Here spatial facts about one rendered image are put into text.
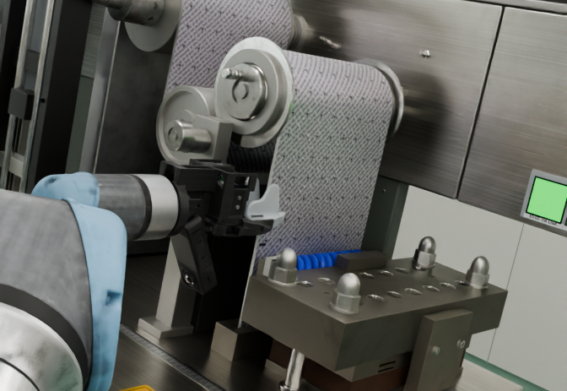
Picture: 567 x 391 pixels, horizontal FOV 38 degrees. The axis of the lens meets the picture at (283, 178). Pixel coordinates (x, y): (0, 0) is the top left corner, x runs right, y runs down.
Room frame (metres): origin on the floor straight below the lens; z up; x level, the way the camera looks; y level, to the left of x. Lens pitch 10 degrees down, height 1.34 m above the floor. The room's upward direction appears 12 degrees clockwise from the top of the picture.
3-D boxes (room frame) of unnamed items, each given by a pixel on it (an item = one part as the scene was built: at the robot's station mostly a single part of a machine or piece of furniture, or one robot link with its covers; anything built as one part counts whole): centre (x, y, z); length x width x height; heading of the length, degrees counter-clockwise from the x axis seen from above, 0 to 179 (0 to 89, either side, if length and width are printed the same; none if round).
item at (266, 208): (1.04, 0.01, 1.12); 0.09 x 0.03 x 0.06; 138
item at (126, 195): (0.86, 0.20, 1.11); 0.11 x 0.08 x 0.09; 139
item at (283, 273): (1.01, -0.03, 1.05); 0.04 x 0.04 x 0.04
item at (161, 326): (1.09, 0.12, 1.05); 0.06 x 0.05 x 0.31; 139
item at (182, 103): (1.27, 0.07, 1.17); 0.26 x 0.12 x 0.12; 139
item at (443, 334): (1.05, -0.25, 0.96); 0.10 x 0.03 x 0.11; 139
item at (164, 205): (0.92, 0.15, 1.11); 0.08 x 0.05 x 0.08; 49
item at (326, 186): (1.15, -0.06, 1.11); 0.23 x 0.01 x 0.18; 139
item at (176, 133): (1.06, 0.14, 1.18); 0.04 x 0.02 x 0.04; 49
